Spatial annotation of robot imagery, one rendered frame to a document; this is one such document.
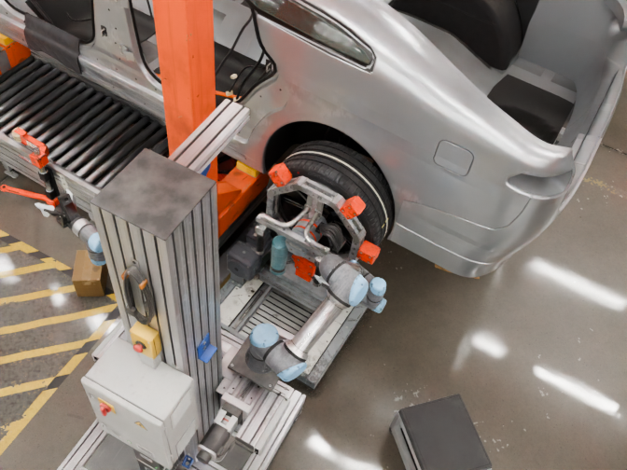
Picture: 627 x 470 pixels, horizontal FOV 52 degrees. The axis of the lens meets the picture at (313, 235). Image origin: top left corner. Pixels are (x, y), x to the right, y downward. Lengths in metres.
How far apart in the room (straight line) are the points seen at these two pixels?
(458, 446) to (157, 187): 2.15
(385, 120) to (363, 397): 1.64
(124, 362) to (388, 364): 1.87
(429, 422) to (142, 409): 1.59
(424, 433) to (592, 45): 2.54
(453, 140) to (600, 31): 1.78
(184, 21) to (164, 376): 1.28
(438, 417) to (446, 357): 0.64
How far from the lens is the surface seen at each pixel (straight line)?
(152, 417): 2.36
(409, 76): 2.80
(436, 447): 3.38
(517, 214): 2.98
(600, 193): 5.29
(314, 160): 3.14
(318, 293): 3.79
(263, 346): 2.67
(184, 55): 2.60
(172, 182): 1.86
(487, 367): 4.05
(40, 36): 4.36
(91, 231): 2.78
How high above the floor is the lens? 3.41
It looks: 52 degrees down
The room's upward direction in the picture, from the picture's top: 9 degrees clockwise
